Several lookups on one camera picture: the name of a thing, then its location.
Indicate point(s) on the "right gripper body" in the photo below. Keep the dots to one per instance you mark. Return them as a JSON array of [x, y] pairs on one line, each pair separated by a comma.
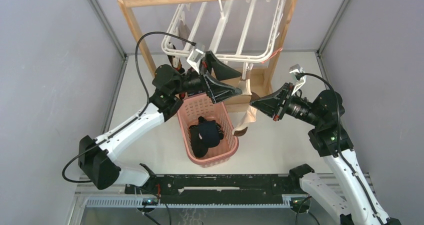
[[289, 100]]

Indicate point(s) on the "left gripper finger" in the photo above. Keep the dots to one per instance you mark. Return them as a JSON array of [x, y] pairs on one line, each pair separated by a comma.
[[218, 91], [221, 70]]

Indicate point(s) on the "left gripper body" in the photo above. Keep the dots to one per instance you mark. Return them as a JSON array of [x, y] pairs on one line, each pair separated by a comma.
[[193, 81]]

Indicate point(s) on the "brown beige striped sock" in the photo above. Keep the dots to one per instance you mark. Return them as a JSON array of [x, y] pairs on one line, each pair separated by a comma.
[[250, 113]]

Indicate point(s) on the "navy dark sock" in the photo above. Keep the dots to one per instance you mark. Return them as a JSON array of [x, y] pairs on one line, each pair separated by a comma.
[[205, 129]]

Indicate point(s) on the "black striped sock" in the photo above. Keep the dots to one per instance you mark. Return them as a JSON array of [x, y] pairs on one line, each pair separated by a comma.
[[217, 132]]

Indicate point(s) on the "white plastic clip hanger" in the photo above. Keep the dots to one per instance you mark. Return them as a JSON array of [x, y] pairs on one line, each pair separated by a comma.
[[258, 33]]

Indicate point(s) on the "plain black sock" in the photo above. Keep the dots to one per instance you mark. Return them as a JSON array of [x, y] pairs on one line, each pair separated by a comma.
[[198, 148]]

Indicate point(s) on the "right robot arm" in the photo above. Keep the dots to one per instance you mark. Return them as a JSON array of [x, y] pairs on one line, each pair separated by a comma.
[[357, 205]]

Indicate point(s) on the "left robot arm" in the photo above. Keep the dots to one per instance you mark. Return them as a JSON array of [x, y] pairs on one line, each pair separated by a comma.
[[98, 156]]

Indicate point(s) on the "brown patterned sock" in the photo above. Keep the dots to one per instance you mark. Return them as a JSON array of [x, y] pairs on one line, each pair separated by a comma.
[[175, 62]]

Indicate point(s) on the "wooden hanging rack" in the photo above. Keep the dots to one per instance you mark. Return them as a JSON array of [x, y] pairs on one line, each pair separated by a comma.
[[278, 31]]

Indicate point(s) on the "pink plastic basket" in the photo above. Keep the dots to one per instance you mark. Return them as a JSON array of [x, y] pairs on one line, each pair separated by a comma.
[[201, 105]]

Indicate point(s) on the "pink plastic clothespin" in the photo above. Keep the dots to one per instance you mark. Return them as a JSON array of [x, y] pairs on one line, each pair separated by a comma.
[[277, 51]]

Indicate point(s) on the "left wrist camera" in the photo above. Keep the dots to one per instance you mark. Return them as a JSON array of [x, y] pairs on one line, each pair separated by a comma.
[[196, 53]]

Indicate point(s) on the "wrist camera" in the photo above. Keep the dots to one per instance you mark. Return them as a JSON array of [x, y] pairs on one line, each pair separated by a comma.
[[196, 53], [297, 72]]

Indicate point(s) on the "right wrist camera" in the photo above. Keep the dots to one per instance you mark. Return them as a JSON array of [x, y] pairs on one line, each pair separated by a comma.
[[297, 72]]

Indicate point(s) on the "black mounting rail base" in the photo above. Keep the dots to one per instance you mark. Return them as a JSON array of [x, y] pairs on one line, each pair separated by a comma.
[[207, 191]]

